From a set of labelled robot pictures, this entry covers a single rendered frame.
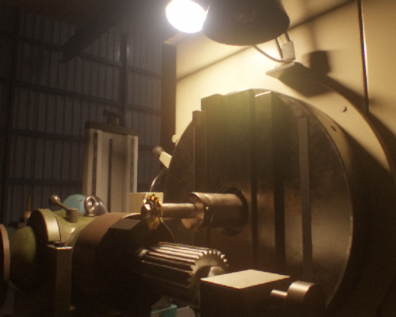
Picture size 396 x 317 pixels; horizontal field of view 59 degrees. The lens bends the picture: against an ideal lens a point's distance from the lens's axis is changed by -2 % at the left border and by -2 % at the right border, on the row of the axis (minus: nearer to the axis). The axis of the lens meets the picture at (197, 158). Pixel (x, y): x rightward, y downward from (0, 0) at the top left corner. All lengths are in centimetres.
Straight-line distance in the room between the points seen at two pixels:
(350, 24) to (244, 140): 33
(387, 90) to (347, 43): 14
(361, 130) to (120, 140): 169
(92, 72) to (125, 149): 950
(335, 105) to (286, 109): 10
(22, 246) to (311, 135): 66
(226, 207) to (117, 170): 150
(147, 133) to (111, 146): 997
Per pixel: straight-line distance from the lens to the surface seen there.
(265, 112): 77
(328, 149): 69
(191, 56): 120
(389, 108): 77
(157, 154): 118
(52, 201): 100
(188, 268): 55
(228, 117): 84
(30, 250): 88
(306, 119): 72
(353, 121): 76
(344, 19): 87
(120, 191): 221
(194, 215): 73
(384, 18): 83
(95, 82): 1164
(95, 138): 208
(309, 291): 44
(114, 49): 1230
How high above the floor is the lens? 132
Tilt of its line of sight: 7 degrees up
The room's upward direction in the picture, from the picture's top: straight up
